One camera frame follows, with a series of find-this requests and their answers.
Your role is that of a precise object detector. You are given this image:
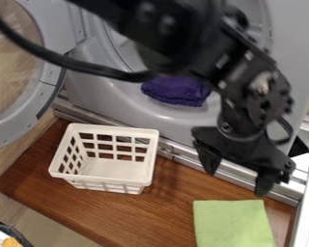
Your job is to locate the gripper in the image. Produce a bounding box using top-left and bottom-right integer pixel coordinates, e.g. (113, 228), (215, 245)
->
(190, 109), (298, 198)

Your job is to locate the washing machine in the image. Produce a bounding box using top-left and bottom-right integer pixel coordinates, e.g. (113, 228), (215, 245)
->
(0, 0), (309, 207)

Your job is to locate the white basket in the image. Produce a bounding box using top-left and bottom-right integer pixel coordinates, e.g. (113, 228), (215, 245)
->
(47, 123), (161, 196)

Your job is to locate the green cloth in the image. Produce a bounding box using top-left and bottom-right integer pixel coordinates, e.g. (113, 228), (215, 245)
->
(191, 199), (279, 247)

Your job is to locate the purple cloth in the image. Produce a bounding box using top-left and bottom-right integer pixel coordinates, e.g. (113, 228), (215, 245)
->
(140, 74), (214, 108)

